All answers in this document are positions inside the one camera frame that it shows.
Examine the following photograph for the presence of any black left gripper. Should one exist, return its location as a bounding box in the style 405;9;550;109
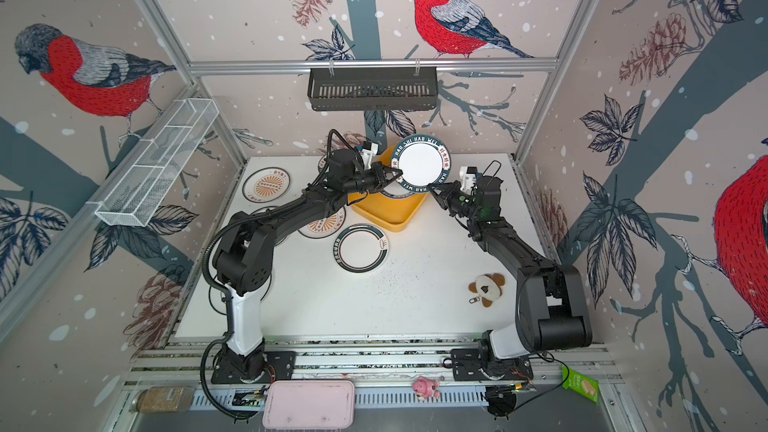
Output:
342;163;402;197

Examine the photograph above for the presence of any green rim plate front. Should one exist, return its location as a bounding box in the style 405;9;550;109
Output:
390;134;452;194

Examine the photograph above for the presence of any orange sunburst plate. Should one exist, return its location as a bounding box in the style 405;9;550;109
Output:
299;208;346;239
241;167;291;203

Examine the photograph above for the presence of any green red rim plate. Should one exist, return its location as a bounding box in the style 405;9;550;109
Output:
380;182;421;200

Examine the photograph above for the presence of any orange plate under arm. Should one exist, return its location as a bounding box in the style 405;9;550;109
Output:
246;206;278;221

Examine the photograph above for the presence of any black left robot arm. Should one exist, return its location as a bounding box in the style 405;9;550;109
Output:
201;148;403;381

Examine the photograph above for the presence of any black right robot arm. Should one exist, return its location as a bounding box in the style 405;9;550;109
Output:
428;175;593;377

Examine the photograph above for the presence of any yellow plastic bin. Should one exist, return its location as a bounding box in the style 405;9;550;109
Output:
349;144;430;234

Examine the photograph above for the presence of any brown white plush toy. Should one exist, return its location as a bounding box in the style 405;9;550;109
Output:
468;273;506;308

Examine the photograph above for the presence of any pink pig toy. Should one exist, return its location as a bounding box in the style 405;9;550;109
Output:
412;376;441;402

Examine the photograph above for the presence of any green snack packet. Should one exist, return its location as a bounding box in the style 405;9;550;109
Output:
562;365;600;403

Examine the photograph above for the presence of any pink plastic tray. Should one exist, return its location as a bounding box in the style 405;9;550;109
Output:
262;380;356;431

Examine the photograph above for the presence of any brown grain bag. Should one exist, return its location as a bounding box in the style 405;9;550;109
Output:
134;386;195;414

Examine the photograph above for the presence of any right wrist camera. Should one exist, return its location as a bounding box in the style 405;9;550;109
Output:
459;166;487;195

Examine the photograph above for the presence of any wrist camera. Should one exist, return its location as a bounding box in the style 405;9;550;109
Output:
353;141;379;171
459;166;487;195

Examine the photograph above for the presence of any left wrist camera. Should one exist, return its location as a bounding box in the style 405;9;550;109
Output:
353;141;379;171

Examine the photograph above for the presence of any black hanging wire basket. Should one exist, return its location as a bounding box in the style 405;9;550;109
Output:
307;67;439;112

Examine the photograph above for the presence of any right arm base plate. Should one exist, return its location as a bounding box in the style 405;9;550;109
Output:
442;348;533;382

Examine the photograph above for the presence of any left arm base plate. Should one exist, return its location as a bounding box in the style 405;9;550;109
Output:
211;348;296;385

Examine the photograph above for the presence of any white wire mesh shelf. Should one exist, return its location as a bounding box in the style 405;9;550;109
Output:
95;98;219;227

